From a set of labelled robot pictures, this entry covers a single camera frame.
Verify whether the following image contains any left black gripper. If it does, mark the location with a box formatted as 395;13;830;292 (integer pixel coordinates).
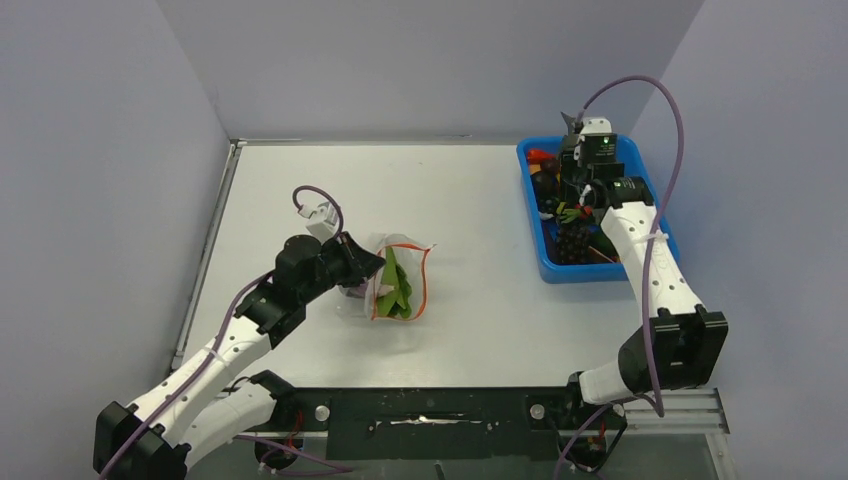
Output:
300;231;386;304

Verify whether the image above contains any purple eggplant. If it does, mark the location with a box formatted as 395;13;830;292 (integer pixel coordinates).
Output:
340;283;368;299

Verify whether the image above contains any clear zip bag orange zipper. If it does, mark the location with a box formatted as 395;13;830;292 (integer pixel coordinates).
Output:
337;233;434;323

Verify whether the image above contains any dark purple plum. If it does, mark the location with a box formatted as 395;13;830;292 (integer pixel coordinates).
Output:
530;170;559;199

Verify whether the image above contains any green leafy vegetable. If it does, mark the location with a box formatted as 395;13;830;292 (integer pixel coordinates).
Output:
375;247;412;321

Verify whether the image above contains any grey fish toy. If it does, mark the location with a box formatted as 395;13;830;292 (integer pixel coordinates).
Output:
560;111;584;137

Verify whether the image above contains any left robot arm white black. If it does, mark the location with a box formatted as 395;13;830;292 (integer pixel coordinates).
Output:
93;233;385;479

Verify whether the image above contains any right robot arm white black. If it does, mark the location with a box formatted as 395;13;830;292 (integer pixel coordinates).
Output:
562;133;729;427

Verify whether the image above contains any orange carrot toy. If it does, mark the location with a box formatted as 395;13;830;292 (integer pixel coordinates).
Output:
555;203;593;224

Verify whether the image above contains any red chili pepper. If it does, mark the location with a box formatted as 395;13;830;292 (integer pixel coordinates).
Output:
525;148;559;169

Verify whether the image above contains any purple grapes bunch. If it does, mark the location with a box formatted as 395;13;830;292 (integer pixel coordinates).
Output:
555;222;591;265

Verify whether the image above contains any blue plastic bin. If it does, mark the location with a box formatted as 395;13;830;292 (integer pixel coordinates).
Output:
516;136;680;284

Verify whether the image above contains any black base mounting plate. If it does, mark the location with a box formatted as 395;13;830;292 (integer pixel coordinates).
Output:
254;386;627;462

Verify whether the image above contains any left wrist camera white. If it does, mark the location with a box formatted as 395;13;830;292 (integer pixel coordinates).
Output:
298;202;340;243

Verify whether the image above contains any aluminium table edge rail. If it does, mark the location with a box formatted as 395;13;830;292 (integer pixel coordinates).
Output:
169;139;244;373

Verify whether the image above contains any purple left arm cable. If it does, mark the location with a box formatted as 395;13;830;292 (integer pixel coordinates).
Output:
97;185;344;480

